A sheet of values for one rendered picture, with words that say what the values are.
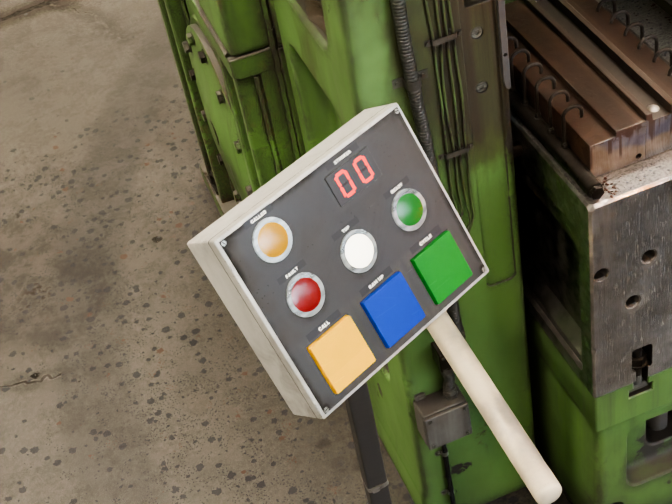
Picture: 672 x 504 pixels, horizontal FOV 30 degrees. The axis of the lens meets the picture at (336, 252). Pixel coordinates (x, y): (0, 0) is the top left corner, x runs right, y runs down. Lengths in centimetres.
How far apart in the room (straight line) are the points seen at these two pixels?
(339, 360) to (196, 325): 159
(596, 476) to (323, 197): 104
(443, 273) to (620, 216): 38
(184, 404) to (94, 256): 65
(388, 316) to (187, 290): 167
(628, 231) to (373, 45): 51
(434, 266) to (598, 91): 48
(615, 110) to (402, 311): 53
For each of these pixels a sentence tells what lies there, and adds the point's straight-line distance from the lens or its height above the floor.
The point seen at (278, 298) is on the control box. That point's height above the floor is 111.
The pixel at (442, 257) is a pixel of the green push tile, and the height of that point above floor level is 102.
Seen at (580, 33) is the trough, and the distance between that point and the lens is 220.
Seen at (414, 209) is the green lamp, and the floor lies 109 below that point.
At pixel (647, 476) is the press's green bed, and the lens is 256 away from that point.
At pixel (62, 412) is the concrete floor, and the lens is 312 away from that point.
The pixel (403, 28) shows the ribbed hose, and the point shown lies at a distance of 184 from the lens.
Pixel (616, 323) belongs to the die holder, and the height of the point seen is 64.
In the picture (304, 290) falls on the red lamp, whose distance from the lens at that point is 161.
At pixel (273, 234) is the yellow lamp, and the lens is 159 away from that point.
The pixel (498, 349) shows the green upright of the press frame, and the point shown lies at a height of 45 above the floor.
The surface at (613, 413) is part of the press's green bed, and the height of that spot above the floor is 40.
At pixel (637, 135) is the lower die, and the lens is 200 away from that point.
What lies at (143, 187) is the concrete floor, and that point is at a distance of 367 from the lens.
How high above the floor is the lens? 220
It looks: 42 degrees down
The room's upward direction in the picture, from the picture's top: 12 degrees counter-clockwise
